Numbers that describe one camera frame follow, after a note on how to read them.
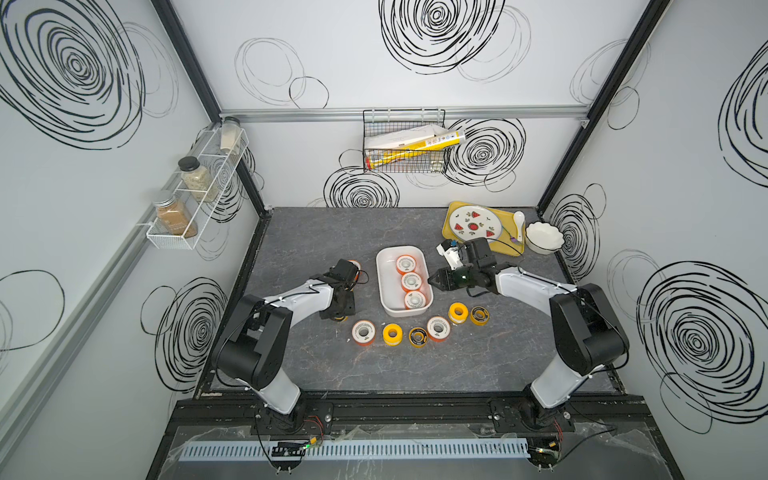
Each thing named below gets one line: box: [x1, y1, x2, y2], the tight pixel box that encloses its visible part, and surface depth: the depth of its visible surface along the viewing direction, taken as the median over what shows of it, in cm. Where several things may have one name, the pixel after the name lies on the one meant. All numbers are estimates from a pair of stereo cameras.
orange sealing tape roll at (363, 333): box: [352, 320, 376, 347], surface depth 88 cm
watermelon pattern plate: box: [449, 205, 502, 241], surface depth 118 cm
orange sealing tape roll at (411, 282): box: [401, 272, 423, 293], surface depth 98 cm
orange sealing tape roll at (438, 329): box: [426, 316, 451, 343], surface depth 88 cm
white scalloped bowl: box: [525, 221, 565, 255], surface depth 111 cm
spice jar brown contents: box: [154, 193, 198, 238], surface depth 65 cm
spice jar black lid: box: [177, 156, 219, 202], surface depth 72 cm
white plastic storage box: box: [376, 245, 434, 318], surface depth 100 cm
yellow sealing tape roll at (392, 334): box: [383, 323, 403, 347], surface depth 88 cm
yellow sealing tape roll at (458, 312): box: [448, 302, 469, 324], surface depth 93 cm
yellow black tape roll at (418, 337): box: [408, 327, 428, 348], surface depth 88 cm
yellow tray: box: [442, 201, 525, 257], surface depth 114 cm
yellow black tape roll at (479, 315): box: [469, 306, 490, 326], surface depth 92 cm
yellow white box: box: [364, 125, 467, 170], surface depth 88 cm
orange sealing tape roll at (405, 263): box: [395, 254, 417, 275], surface depth 104 cm
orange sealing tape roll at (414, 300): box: [404, 290, 427, 310], surface depth 95 cm
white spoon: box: [514, 211, 525, 242], surface depth 118 cm
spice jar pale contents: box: [220, 116, 242, 154], surface depth 88 cm
